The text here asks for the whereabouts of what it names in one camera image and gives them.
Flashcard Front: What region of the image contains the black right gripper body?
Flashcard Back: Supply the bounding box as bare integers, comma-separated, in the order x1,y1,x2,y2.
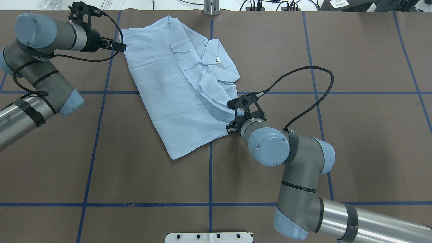
227,93,267,133

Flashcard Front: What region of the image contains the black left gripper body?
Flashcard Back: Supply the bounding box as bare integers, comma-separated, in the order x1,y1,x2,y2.
68,1,115,52

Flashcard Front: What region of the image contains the light blue button shirt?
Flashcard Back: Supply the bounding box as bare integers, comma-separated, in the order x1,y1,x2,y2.
122,16,240,160

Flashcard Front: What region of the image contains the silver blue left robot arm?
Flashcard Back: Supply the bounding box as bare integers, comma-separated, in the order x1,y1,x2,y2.
0,1,127,150

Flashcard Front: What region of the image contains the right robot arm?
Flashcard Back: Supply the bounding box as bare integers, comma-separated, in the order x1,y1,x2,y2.
226,92,431,243

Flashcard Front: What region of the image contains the aluminium frame post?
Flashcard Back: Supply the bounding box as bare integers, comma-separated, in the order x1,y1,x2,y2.
203,0,220,16

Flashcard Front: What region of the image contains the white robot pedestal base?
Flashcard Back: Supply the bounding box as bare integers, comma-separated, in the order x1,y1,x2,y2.
165,232,254,243

